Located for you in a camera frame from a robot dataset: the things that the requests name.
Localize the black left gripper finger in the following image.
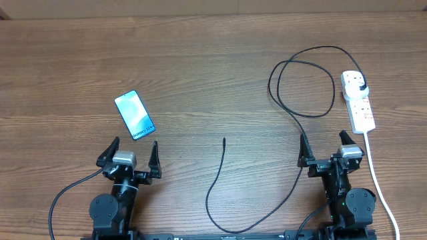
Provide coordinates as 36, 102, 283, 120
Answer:
96, 137, 119, 167
148, 141, 162, 179

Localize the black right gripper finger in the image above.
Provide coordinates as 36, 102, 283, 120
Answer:
339, 130, 356, 145
298, 133, 315, 167

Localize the Samsung Galaxy smartphone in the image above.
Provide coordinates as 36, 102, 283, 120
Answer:
114, 90, 156, 141

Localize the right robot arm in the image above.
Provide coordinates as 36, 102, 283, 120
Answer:
294, 130, 377, 240

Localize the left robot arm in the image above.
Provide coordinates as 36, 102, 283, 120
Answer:
89, 137, 162, 239

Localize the white charger adapter plug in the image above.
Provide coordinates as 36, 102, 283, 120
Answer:
343, 82, 370, 101

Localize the white power strip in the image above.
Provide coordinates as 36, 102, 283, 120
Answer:
340, 71, 376, 134

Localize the white power strip cord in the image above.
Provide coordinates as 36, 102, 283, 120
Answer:
362, 131, 400, 240

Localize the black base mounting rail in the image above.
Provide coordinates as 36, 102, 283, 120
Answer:
81, 229, 377, 240

